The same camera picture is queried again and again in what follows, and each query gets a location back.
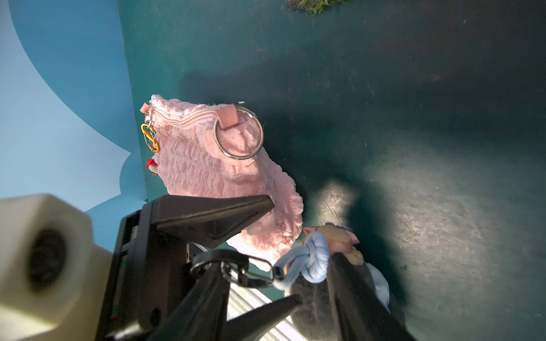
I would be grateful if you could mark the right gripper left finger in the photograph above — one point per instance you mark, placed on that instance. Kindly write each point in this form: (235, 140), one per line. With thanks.
(202, 315)

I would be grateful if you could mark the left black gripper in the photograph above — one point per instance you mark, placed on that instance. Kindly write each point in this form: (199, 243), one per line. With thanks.
(149, 273)

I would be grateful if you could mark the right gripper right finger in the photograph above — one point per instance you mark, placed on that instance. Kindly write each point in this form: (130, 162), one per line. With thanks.
(357, 312)

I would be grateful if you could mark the black penguin plush charm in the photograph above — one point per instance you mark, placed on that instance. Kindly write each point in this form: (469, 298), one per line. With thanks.
(303, 271)

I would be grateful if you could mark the pink puffy bag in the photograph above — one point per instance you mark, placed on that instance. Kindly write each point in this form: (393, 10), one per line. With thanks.
(217, 151)

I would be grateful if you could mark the white kitty plush charm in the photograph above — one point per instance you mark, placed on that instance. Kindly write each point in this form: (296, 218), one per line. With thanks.
(152, 167)

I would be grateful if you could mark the yellow carabiner clip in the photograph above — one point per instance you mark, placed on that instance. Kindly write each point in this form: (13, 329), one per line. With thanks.
(149, 134)

